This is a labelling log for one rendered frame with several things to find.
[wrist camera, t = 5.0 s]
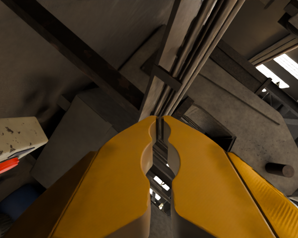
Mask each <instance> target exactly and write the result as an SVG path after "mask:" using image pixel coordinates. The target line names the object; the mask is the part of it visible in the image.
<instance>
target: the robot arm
mask: <svg viewBox="0 0 298 238"><path fill-rule="evenodd" d="M159 128H160V134H161V141H164V143H165V144H166V145H167V146H168V158H167V164H168V166H169V168H170V169H171V170H172V171H173V173H174V174H175V178H174V179H173V181H172V191H171V221H172V230H173V236H174V238H298V206H297V205H296V204H294V203H293V202H292V201H291V200H290V199H289V198H287V197H286V196H285V195H284V194H283V193H282V192H281V191H280V190H278V189H277V188H276V187H275V186H274V185H272V184H271V183H270V182H269V181H268V180H266V179H265V178H264V177H263V176H262V175H260V174H259V173H258V172H257V171H256V170H254V169H253V168H252V167H251V166H250V165H249V164H247V163H246V162H245V161H244V160H243V159H241V158H240V157H239V156H238V155H237V154H235V153H234V152H226V151H225V150H223V149H222V148H221V147H220V146H219V145H218V144H217V143H215V142H214V141H213V140H211V139H210V138H209V137H207V136H206V135H204V134H203V133H201V132H199V131H198V130H196V129H194V128H192V127H190V126H188V125H187V124H185V123H182V122H181V121H179V120H177V119H175V118H173V117H171V116H168V115H166V116H162V117H157V116H148V117H146V118H145V119H143V120H141V121H139V122H138V123H136V124H134V125H132V126H131V127H129V128H127V129H125V130H124V131H122V132H120V133H119V134H117V135H115V136H114V137H113V138H111V139H110V140H109V141H107V142H106V143H105V144H104V145H103V146H102V147H100V148H99V149H98V150H97V151H90V152H88V153H87V154H86V155H85V156H84V157H83V158H82V159H81V160H79V161H78V162H77V163H76V164H75V165H74V166H73V167H72V168H70V169H69V170H68V171H67V172H66V173H65V174H64V175H62V176H61V177H60V178H59V179H58V180H57V181H56V182H55V183H53V184H52V185H51V186H50V187H49V188H48V189H47V190H45V191H44V192H43V193H42V194H41V195H40V196H39V197H38V198H37V199H36V200H35V201H34V202H33V203H32V204H31V205H30V206H29V207H28V208H27V209H26V210H25V211H24V212H23V213H22V214H21V215H20V216H19V217H18V219H17V220H16V221H15V222H14V223H13V224H12V226H11V227H10V228H9V229H8V231H7V232H6V233H5V234H4V236H3V237H2V238H148V237H149V228H150V215H151V204H150V182H149V180H148V178H147V177H146V173H147V172H148V170H149V169H150V168H151V167H152V165H153V154H152V146H153V145H154V143H155V142H156V141H158V139H159Z"/></svg>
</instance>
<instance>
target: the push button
mask: <svg viewBox="0 0 298 238"><path fill-rule="evenodd" d="M18 162H19V160H18V158H14V159H11V160H8V161H5V162H3V163H1V164H0V174H1V173H3V172H5V171H7V170H9V169H11V168H13V167H15V166H16V165H18Z"/></svg>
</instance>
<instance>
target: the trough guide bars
mask: <svg viewBox="0 0 298 238"><path fill-rule="evenodd" d="M215 1H216V0H203V2H202V5H201V7H200V9H199V11H198V14H197V16H196V18H195V20H194V22H193V25H192V27H191V29H190V31H189V34H188V36H187V38H186V40H185V42H184V44H183V46H180V47H179V50H178V52H177V54H176V56H177V60H176V62H175V64H174V66H173V69H172V71H171V73H169V72H168V71H167V70H165V69H164V68H163V67H161V66H160V65H159V66H157V65H156V64H154V65H153V68H152V71H151V73H152V74H154V75H155V76H156V77H158V78H159V79H160V80H162V81H163V82H164V83H166V84H165V86H164V89H163V91H162V93H161V95H160V97H159V100H158V102H157V104H156V106H155V108H154V110H153V111H152V112H151V113H150V116H157V117H162V116H166V115H168V116H171V115H172V113H173V111H174V110H175V108H176V107H177V105H178V104H179V102H180V101H181V99H182V97H183V96H184V94H185V93H186V91H187V90H188V88H189V87H190V85H191V83H192V82H193V80H194V79H195V77H196V76H197V74H198V73H199V71H200V70H201V68H202V67H203V65H204V63H205V62H206V60H207V59H208V57H209V56H210V54H211V53H212V51H213V49H214V48H215V46H216V45H217V43H218V42H219V40H220V39H221V37H222V36H223V34H224V32H225V31H226V29H227V28H228V26H229V25H230V23H231V21H232V20H233V18H234V17H235V15H236V14H237V12H238V11H239V9H240V8H241V6H242V5H243V3H244V1H245V0H217V2H216V4H215V6H214V8H213V10H212V11H211V13H210V15H209V17H208V19H207V21H206V23H205V25H204V27H203V29H202V31H201V33H200V35H199V37H198V39H197V40H196V38H197V36H198V34H199V32H200V30H201V28H202V26H203V24H204V22H205V20H206V18H207V16H208V14H209V12H210V10H211V8H212V6H213V5H214V3H215ZM195 40H196V42H195ZM194 42H195V44H194ZM193 44H194V46H193ZM192 46H193V48H192ZM191 48H192V50H191ZM190 50H191V51H190ZM184 62H185V64H184V66H183V67H182V65H183V63H184ZM181 67H182V69H181ZM180 69H181V71H180ZM179 71H180V73H179ZM178 73H179V75H178ZM177 75H178V77H177ZM171 88H172V89H171ZM170 89H171V91H170ZM169 91H170V93H169ZM168 93H169V95H168ZM167 95H168V97H167ZM166 97H167V98H166ZM165 99H166V100H165ZM164 101H165V102H164ZM163 103H164V104H163ZM162 105H163V106H162ZM161 107H162V108H161ZM160 108H161V110H160ZM159 110H160V112H159ZM158 112H159V114H158ZM159 130H160V128H159Z"/></svg>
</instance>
